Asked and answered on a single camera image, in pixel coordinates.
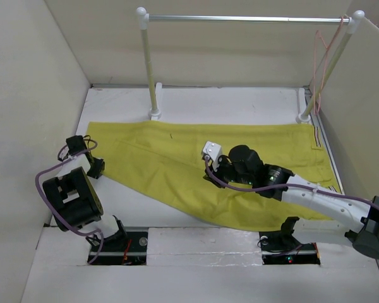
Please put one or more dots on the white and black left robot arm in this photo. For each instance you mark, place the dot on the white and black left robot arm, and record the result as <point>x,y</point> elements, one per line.
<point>72,198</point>

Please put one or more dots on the white and silver clothes rack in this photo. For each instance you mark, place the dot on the white and silver clothes rack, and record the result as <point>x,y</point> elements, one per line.
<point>346,27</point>

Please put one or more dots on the pink wire hanger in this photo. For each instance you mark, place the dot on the pink wire hanger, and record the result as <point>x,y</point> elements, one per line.
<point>320,41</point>

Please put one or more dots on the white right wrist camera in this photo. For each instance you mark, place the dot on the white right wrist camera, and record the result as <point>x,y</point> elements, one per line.
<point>212,151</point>

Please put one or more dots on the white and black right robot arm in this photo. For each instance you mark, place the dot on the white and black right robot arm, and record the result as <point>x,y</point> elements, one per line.
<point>351,221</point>

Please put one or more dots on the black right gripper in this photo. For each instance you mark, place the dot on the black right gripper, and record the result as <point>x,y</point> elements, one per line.
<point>208,177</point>

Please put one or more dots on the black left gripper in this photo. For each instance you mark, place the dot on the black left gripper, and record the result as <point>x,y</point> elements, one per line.
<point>99,166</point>

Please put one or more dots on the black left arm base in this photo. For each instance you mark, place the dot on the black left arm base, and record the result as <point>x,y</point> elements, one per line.
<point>130,251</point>

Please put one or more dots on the yellow trousers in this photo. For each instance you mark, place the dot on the yellow trousers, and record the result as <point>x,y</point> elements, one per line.
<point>163,161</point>

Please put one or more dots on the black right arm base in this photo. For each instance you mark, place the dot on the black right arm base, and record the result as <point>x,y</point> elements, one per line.
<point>278,249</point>

